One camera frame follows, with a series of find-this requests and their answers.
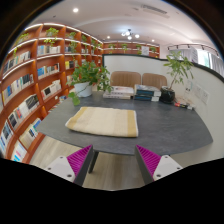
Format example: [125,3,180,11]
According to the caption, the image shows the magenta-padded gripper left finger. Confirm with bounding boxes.
[44,144,95,187]

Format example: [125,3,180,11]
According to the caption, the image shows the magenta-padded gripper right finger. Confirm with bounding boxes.
[134,144,184,185]

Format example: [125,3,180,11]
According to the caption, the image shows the cream yellow striped towel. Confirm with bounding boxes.
[64,106,139,138]

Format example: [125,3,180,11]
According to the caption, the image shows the dark metal table leg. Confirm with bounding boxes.
[87,150,100,174]

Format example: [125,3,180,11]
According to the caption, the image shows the small stack of books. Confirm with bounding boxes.
[173,98,196,111]

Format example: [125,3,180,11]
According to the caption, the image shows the dark blue white-edged book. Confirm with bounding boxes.
[133,94,160,102]

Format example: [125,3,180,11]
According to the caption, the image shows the small tree in black pot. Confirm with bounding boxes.
[159,50,195,104]

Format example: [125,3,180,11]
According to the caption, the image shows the thick dark blue book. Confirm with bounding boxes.
[134,84,163,98]

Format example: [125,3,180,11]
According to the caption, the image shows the pothos plant in white pot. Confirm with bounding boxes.
[67,59,113,107]

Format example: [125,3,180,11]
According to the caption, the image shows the flat white book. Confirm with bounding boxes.
[102,92,133,100]

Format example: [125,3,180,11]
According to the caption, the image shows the tan padded chair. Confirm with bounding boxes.
[109,70,142,88]
[141,72,168,90]

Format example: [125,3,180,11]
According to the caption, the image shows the large white picture book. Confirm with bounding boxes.
[109,85,135,96]

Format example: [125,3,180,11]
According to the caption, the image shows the curved orange wooden bookshelf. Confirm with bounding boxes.
[0,22,104,164]

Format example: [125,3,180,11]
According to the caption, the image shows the white sheer curtain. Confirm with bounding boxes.
[181,46,224,78]

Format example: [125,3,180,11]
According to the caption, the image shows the multi-bulb ceiling lamp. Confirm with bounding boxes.
[120,28,141,41]

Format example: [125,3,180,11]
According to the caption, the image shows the ceiling air vent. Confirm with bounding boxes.
[139,3,169,16]

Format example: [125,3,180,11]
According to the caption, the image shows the recessed ceiling lights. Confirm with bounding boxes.
[71,7,161,46]

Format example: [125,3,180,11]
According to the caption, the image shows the white wall outlet plate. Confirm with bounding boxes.
[199,89,210,105]
[193,83,203,99]

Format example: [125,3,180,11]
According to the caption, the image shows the orange wall shelf with plants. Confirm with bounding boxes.
[102,41,161,59]

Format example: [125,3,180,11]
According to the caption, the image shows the black track light rail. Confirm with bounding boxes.
[167,43,221,58]

